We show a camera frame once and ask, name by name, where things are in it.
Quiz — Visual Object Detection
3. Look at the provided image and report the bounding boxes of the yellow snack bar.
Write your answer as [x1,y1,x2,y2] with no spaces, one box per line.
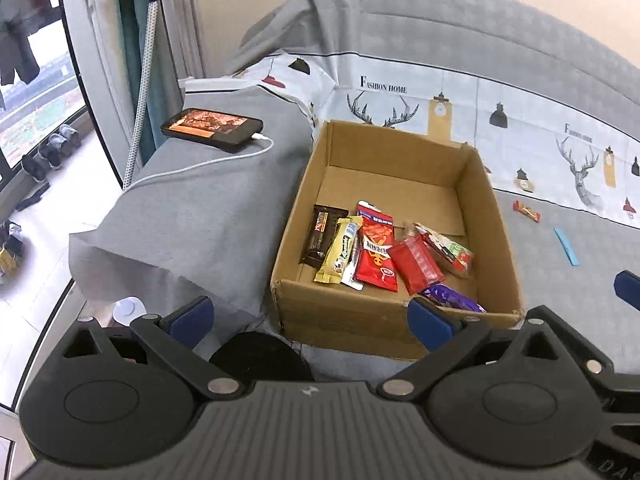
[314,216,363,285]

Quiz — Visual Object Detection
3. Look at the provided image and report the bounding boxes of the checkered pole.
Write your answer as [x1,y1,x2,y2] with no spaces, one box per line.
[122,0,163,188]

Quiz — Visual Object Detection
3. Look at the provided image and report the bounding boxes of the white snack packet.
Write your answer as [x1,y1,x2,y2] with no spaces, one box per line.
[342,220,366,292]

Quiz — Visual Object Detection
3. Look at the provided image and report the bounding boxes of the white charging cable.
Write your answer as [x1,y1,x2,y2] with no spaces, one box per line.
[121,132,275,193]

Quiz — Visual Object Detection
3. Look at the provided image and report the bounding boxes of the plain red snack packet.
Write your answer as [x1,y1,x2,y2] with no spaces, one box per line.
[387,236,446,296]

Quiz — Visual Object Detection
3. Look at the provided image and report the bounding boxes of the white sliding door frame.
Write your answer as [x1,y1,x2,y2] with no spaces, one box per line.
[50,0,126,186]

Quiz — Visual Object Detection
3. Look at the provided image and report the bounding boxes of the clear puffed snack packet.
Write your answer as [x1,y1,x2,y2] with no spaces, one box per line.
[412,222,475,279]

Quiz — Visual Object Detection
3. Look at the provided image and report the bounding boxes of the black white shoe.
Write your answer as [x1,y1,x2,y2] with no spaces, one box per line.
[0,220,23,256]

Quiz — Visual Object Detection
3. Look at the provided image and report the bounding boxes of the red blue snack packet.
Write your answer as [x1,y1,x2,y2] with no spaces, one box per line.
[352,201,400,293]

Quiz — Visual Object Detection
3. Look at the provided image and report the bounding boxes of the black round object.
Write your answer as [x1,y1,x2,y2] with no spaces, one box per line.
[209,331,315,383]

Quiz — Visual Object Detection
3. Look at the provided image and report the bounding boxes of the blue candy strip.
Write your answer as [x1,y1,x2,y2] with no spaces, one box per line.
[553,227,580,266]

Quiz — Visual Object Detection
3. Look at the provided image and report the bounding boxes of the dark hanging garment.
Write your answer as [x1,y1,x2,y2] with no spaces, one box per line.
[0,0,41,86]

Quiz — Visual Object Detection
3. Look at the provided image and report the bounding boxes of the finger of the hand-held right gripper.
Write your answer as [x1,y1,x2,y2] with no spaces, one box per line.
[614,270,640,311]

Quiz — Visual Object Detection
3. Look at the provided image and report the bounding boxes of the white round object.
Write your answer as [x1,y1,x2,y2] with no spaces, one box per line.
[112,297,146,328]

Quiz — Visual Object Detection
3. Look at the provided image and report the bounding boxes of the grey printed bed sheet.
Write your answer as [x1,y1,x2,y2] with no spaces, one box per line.
[69,0,640,376]

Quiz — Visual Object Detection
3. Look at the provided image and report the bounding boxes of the cardboard box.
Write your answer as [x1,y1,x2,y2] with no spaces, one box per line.
[270,120,526,361]

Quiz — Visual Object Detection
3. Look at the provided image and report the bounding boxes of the small red gold candy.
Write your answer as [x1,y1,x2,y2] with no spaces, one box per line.
[512,200,542,223]

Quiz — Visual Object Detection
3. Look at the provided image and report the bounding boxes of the white power strip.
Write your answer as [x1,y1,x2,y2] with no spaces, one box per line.
[177,76,261,93]

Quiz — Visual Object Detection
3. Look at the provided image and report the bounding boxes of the purple snack packet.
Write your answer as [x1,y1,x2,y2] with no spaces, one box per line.
[419,282,487,313]

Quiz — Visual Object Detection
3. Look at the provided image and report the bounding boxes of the dark brown chocolate bar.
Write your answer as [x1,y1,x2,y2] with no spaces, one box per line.
[299,204,350,268]

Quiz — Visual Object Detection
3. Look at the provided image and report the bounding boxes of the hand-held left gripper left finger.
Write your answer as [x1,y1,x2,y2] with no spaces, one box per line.
[47,296,241,401]

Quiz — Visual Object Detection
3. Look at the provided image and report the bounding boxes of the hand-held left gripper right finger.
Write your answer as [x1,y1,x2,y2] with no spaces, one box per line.
[377,296,581,401]

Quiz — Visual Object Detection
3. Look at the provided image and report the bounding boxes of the black smartphone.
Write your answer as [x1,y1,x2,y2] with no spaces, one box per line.
[160,108,264,153]

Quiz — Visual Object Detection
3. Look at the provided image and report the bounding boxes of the black slipper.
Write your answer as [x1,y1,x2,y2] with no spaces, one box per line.
[15,182,51,211]

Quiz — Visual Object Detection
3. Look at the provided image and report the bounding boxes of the teal curtain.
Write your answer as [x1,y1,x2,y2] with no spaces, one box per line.
[112,0,206,153]

